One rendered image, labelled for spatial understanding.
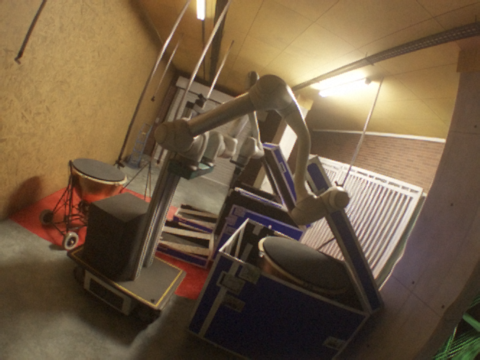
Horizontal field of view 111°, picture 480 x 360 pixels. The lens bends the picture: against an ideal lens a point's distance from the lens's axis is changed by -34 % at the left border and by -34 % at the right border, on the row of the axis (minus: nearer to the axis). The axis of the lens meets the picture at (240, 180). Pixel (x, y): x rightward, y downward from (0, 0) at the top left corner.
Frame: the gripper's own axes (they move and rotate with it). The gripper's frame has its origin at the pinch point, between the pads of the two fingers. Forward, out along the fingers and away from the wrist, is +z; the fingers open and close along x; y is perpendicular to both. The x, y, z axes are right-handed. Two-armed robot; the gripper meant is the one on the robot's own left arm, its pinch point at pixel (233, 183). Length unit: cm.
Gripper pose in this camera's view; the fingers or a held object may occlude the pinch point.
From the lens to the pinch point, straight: 191.4
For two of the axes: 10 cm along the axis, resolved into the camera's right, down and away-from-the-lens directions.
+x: 1.1, -1.1, 9.9
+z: -3.8, 9.1, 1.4
